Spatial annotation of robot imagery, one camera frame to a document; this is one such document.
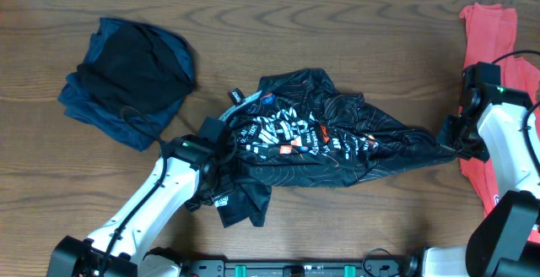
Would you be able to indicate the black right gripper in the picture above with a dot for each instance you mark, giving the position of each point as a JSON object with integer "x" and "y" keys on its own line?
{"x": 450, "y": 122}

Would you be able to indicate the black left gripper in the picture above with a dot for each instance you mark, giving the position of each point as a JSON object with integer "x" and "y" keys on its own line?
{"x": 229, "y": 179}

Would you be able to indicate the black printed cycling jersey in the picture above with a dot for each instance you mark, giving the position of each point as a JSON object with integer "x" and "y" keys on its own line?
{"x": 298, "y": 130}

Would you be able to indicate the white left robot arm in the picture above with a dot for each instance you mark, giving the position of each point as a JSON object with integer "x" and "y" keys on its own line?
{"x": 186, "y": 168}

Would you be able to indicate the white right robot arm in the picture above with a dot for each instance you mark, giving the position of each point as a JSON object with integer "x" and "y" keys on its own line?
{"x": 495, "y": 124}

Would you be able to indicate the navy blue folded garment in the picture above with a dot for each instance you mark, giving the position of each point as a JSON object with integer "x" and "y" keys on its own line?
{"x": 128, "y": 126}

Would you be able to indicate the red folded garment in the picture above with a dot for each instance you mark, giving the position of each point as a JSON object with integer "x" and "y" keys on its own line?
{"x": 491, "y": 33}

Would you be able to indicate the black folded garment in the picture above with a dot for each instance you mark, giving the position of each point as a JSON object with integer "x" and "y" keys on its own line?
{"x": 139, "y": 66}

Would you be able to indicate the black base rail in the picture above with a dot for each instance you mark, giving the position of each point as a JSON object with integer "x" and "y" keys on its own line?
{"x": 295, "y": 266}

